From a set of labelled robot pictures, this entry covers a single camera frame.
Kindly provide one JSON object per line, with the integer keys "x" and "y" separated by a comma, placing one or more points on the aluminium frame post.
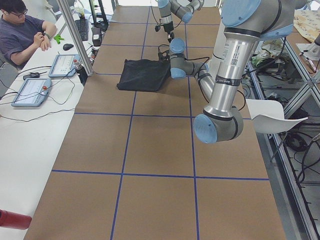
{"x": 70, "y": 22}

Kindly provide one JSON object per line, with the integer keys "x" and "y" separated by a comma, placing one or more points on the white plastic chair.
{"x": 268, "y": 116}

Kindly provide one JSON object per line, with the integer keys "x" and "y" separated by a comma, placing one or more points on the black computer mouse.
{"x": 67, "y": 46}

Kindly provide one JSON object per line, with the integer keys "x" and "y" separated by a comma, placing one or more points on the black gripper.
{"x": 168, "y": 26}
{"x": 161, "y": 55}

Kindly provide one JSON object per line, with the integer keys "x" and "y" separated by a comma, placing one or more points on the black bottle on desk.
{"x": 80, "y": 70}

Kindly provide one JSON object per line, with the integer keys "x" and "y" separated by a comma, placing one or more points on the near blue teach pendant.
{"x": 33, "y": 92}

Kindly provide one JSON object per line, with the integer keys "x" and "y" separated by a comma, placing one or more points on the blue teach pendant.
{"x": 63, "y": 66}
{"x": 33, "y": 92}

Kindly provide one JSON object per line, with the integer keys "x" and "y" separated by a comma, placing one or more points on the green plastic object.
{"x": 58, "y": 38}

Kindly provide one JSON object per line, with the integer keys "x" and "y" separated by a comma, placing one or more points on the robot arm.
{"x": 184, "y": 13}
{"x": 246, "y": 22}

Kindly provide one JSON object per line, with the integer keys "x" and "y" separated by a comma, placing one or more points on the black graphic t-shirt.
{"x": 143, "y": 75}

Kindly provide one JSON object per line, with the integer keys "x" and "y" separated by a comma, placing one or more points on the red cylinder object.
{"x": 13, "y": 220}

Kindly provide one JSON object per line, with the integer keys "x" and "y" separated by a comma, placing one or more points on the black keyboard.
{"x": 82, "y": 26}

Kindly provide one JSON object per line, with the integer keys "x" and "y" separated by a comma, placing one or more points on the far blue teach pendant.
{"x": 63, "y": 66}

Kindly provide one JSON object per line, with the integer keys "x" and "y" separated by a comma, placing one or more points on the seated person in grey shirt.
{"x": 21, "y": 34}

